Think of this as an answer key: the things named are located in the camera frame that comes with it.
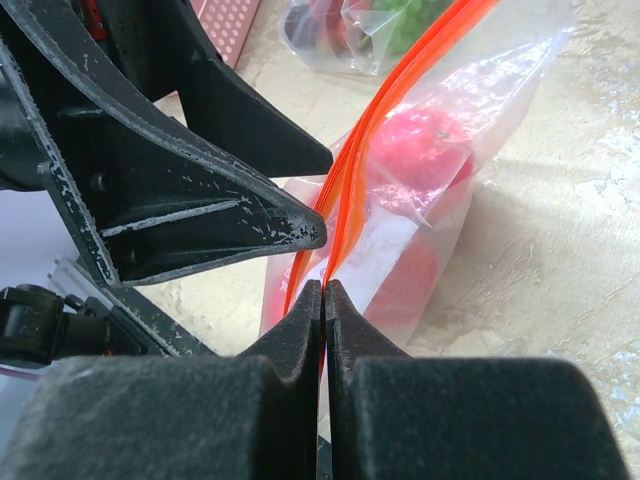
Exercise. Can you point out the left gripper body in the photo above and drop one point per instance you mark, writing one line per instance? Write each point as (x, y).
(50, 306)

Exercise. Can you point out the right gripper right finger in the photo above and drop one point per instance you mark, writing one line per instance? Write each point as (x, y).
(394, 416)

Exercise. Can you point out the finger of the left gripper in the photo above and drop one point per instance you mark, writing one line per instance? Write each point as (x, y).
(161, 48)
(144, 198)

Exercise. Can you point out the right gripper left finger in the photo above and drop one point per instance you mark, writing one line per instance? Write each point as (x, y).
(251, 416)

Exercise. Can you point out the pink perforated plastic basket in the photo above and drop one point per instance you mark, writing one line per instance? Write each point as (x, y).
(227, 23)

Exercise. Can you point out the orange zip bag with apples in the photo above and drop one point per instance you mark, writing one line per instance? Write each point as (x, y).
(398, 192)

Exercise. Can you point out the blue zip bag small fruits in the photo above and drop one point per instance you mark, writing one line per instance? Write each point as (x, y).
(356, 36)

